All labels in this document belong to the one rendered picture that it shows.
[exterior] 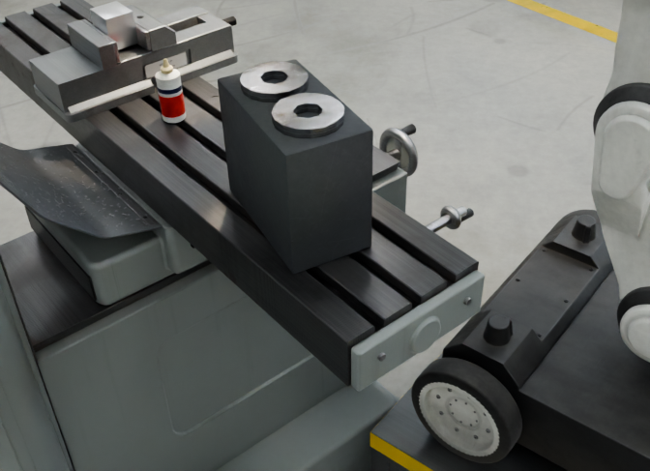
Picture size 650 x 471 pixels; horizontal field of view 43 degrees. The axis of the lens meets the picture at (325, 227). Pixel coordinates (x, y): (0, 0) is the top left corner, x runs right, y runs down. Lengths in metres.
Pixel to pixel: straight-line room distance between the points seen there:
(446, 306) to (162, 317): 0.55
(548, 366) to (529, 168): 1.57
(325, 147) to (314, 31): 2.96
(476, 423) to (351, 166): 0.63
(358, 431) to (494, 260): 0.92
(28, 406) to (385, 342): 0.58
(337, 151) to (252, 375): 0.78
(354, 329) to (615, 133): 0.49
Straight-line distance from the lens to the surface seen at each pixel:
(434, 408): 1.53
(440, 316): 1.08
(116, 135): 1.41
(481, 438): 1.52
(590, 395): 1.47
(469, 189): 2.86
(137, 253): 1.34
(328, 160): 1.00
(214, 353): 1.57
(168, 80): 1.38
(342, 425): 1.85
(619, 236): 1.40
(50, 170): 1.46
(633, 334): 1.43
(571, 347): 1.54
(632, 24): 1.23
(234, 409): 1.70
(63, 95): 1.46
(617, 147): 1.26
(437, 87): 3.46
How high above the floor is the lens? 1.65
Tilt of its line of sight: 38 degrees down
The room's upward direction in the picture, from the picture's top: 2 degrees counter-clockwise
